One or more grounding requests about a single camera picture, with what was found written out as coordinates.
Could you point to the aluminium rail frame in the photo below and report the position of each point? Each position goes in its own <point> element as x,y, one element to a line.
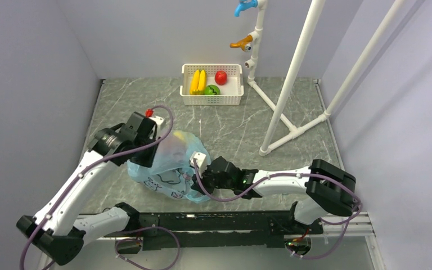
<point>335,229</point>

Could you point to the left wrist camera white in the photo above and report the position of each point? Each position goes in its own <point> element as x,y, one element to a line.
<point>160,121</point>

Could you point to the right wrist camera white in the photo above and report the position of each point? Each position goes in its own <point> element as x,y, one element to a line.
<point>200,161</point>

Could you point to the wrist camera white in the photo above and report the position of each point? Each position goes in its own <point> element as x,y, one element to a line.
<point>160,121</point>
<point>200,161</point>

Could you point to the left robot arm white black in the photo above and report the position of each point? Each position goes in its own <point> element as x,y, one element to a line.
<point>55,229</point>

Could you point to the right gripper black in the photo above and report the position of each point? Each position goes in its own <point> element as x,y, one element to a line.
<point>203,178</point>

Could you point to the orange faucet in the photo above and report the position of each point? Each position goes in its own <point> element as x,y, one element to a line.
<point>244,44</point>

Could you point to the blue faucet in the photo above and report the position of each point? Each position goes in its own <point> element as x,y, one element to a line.
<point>244,5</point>

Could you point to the light blue plastic bag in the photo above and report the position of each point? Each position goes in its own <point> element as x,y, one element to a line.
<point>171,173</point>

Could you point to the white plastic basket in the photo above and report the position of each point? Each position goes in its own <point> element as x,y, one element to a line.
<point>231,92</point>

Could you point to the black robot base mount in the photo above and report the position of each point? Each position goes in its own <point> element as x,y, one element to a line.
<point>269,228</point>

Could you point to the yellow fake banana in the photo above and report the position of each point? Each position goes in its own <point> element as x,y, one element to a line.
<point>198,82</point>

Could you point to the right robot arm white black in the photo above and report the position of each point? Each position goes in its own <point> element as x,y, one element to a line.
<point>329,189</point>

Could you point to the red fake apple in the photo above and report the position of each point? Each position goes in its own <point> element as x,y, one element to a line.
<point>221,77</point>

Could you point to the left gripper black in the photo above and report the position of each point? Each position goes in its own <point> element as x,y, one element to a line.
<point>148,161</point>

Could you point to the white PVC pipe frame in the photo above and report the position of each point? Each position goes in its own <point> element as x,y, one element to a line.
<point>281,130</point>

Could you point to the green fake watermelon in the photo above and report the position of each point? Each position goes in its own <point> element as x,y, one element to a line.
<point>211,90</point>

